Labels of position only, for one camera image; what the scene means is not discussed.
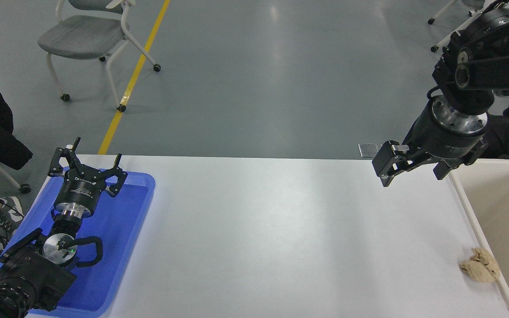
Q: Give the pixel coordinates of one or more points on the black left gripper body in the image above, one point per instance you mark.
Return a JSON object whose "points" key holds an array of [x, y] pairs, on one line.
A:
{"points": [[82, 187]]}

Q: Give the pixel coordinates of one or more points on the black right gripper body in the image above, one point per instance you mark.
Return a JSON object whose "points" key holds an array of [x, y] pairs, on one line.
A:
{"points": [[440, 139]]}

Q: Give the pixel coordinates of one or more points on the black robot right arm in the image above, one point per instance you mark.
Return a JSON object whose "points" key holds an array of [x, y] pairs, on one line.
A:
{"points": [[493, 57]]}

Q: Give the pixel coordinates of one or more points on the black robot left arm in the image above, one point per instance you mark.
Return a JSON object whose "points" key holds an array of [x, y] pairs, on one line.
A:
{"points": [[29, 274]]}

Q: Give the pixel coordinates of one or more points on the metal floor plate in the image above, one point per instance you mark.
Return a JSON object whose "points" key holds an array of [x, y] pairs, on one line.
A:
{"points": [[367, 150]]}

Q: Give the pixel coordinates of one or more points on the blue plastic tray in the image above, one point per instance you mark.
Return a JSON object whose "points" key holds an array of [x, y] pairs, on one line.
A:
{"points": [[117, 229]]}

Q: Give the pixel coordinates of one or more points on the large pale plastic bin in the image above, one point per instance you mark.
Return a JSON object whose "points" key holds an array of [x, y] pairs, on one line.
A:
{"points": [[506, 207]]}

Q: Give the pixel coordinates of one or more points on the white-legged chair with casters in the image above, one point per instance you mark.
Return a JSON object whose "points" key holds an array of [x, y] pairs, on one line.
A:
{"points": [[455, 31]]}

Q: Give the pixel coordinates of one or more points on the grey chair with casters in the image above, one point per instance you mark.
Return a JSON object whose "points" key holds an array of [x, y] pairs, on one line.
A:
{"points": [[82, 35]]}

